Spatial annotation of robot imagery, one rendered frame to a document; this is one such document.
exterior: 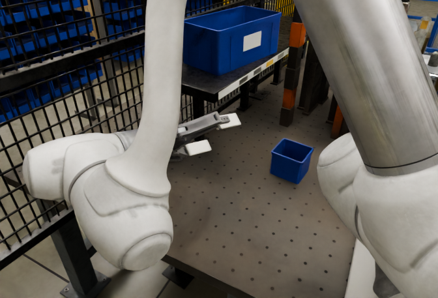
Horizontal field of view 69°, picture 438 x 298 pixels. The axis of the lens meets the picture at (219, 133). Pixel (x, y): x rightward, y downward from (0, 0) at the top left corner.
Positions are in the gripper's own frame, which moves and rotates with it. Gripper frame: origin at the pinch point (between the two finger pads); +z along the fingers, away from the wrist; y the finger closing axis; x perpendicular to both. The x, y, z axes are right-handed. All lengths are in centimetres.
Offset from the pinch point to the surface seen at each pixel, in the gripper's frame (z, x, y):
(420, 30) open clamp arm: 89, -13, -26
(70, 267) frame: -21, 8, 97
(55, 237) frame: -25, -3, 84
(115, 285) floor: -3, 22, 108
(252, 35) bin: 25.0, -26.8, -5.1
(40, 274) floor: -27, 3, 129
